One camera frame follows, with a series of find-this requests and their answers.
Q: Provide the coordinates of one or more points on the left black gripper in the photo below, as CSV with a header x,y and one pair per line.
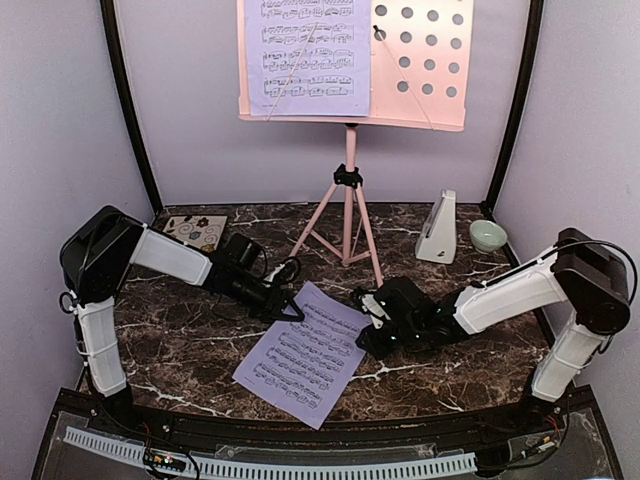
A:
x,y
274,304

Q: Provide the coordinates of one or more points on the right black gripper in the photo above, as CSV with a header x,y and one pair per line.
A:
x,y
375,348

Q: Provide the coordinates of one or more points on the sheet music page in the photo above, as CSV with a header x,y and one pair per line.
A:
x,y
308,57
303,368

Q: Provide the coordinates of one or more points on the white metronome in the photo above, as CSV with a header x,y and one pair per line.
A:
x,y
438,238

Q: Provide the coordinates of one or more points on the pink perforated music stand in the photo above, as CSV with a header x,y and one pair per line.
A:
x,y
384,63

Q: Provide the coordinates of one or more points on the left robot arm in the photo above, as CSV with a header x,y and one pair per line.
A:
x,y
97,258

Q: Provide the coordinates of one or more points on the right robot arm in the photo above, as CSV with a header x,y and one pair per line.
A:
x,y
598,279

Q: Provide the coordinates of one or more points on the floral pattern coaster tile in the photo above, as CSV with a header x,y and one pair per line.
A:
x,y
201,231

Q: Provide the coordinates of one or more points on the pale green ceramic bowl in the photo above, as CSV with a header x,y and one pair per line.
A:
x,y
487,236

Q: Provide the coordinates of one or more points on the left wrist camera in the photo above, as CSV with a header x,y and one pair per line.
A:
x,y
284,273

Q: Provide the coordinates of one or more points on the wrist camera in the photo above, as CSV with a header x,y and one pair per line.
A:
x,y
284,273
367,304

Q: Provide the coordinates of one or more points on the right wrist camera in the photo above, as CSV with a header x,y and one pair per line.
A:
x,y
367,304

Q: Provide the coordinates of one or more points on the white slotted cable duct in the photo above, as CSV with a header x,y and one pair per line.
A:
x,y
169,465

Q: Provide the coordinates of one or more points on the right black frame post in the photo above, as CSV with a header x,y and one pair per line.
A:
x,y
521,90

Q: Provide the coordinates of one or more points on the black frame post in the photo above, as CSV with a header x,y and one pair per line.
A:
x,y
521,90
123,89

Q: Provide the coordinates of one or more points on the left black frame post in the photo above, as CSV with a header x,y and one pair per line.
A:
x,y
123,89

